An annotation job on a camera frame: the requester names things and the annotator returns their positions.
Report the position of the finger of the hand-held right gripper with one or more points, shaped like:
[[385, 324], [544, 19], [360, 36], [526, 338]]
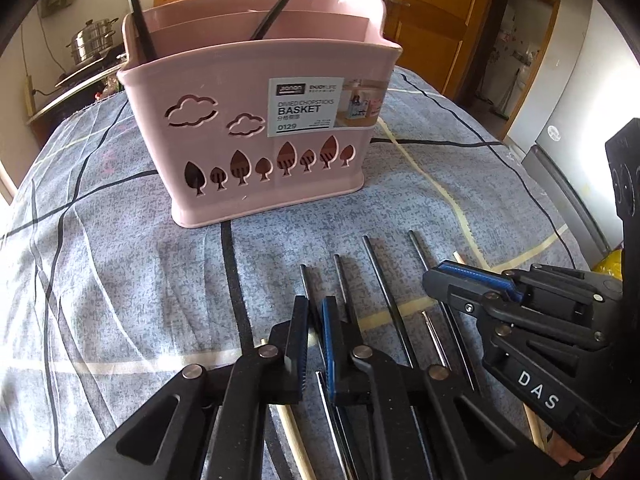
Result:
[[480, 280], [460, 295]]

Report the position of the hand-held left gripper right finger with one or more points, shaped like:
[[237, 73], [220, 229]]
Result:
[[327, 342]]

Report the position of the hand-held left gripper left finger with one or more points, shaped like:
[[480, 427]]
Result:
[[301, 355]]

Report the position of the black chopstick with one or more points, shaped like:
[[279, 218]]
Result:
[[342, 285], [306, 285], [460, 345], [285, 2], [385, 295], [140, 15]]

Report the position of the silver chopstick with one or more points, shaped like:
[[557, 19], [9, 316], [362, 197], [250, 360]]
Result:
[[435, 340]]

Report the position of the pink utensil basket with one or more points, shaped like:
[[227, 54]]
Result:
[[225, 85]]

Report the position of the person's right hand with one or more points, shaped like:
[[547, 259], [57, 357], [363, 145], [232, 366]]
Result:
[[567, 455]]

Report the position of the white refrigerator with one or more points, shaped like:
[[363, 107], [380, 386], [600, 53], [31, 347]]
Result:
[[575, 110]]

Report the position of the wooden door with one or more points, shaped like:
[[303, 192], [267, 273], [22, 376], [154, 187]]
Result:
[[435, 15]]

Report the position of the metal shelf rack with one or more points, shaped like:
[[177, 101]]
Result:
[[50, 105]]

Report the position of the induction cooker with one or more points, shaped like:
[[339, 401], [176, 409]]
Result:
[[85, 74]]

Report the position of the steel steamer pot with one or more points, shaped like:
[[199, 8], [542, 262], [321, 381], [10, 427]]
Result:
[[92, 42]]

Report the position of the hanging cloth bag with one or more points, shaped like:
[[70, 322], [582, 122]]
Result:
[[52, 5]]

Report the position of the wall power strip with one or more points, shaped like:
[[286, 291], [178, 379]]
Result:
[[27, 95]]

